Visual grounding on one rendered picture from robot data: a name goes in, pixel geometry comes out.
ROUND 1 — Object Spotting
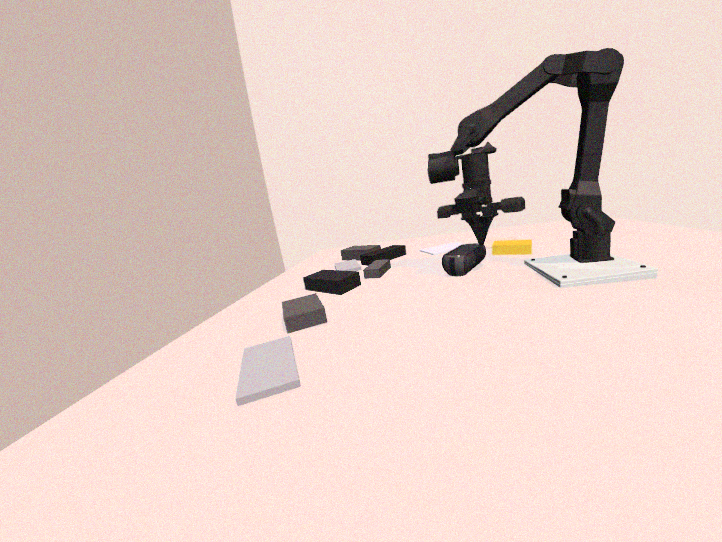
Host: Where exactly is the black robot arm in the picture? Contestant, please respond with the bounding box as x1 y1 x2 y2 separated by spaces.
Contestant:
427 48 624 263

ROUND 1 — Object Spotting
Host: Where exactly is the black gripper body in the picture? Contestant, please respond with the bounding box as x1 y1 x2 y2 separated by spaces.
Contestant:
437 175 525 219

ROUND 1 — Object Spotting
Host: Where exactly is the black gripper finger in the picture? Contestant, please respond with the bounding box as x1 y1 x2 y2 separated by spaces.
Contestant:
461 214 481 246
478 212 498 246

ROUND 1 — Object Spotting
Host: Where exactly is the yellow flat block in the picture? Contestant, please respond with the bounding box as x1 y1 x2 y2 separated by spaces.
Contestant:
492 240 532 256

